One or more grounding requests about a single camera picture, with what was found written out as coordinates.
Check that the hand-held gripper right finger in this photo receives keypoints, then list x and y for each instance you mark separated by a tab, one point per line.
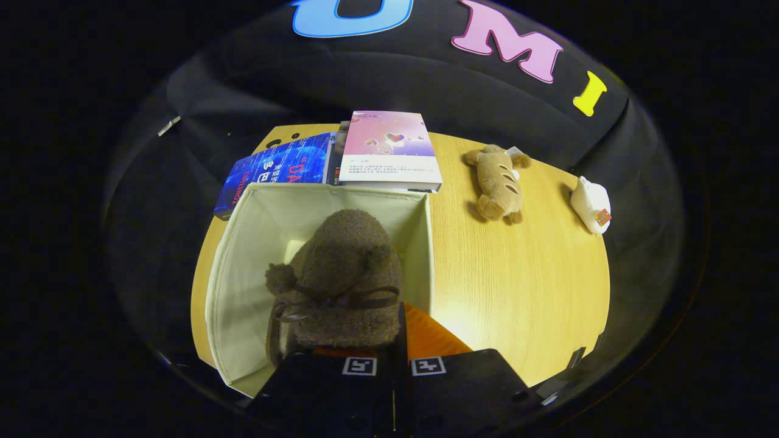
401	340

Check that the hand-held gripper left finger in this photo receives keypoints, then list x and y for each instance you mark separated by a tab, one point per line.
328	395

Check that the brown fuzzy shoe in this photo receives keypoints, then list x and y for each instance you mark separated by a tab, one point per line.
347	267

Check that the cream fabric storage box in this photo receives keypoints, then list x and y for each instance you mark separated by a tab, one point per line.
249	274

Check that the tan bread plush toy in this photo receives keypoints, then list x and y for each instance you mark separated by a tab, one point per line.
499	182

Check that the pink book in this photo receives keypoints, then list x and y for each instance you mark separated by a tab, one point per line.
389	149

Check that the blue book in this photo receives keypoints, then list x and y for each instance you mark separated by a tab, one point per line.
274	170

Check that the white plush toy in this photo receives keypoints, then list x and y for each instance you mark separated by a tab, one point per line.
589	204

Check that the black backdrop cloth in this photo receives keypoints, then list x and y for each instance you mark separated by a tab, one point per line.
152	243

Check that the small white tag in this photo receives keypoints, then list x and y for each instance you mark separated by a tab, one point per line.
169	126

